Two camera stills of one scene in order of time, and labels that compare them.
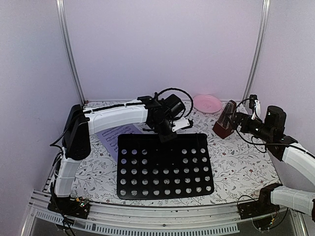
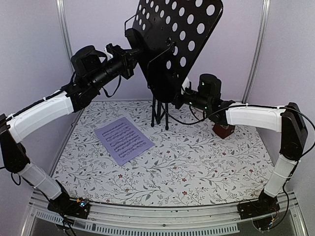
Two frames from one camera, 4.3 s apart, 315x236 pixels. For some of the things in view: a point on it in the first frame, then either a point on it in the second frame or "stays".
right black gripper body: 263,133 to 201,101
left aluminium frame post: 60,7 stays
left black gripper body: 161,129 to 120,63
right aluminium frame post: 258,51 stays
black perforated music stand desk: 148,168 to 173,35
